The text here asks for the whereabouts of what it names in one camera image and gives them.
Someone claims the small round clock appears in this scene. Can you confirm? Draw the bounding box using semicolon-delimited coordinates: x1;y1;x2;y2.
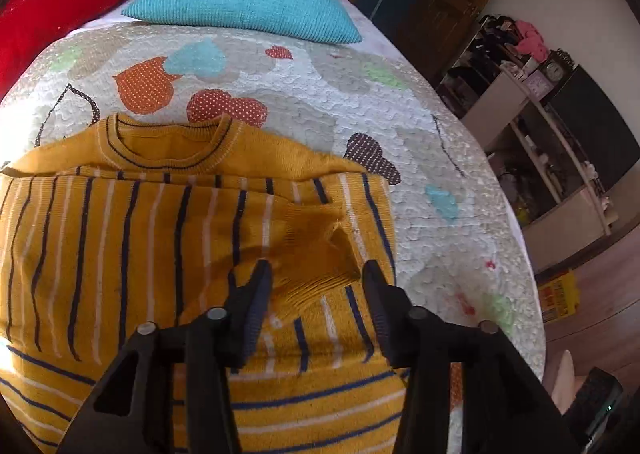
542;60;565;84

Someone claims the yellow striped knit sweater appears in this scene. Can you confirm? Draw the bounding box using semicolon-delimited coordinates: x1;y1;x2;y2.
1;115;405;453

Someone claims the yellow box on floor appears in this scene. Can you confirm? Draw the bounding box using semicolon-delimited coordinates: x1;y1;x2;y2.
538;270;580;324

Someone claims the white shelf unit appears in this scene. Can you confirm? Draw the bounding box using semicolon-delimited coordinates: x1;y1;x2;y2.
436;15;618;274

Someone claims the turquoise knit cushion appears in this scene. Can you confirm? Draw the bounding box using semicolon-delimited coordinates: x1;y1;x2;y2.
122;0;362;44

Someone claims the white patterned quilt bedspread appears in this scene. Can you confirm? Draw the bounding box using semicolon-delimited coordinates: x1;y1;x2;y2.
1;22;546;373

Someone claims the black television screen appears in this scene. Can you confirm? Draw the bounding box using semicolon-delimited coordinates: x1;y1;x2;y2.
549;66;639;191

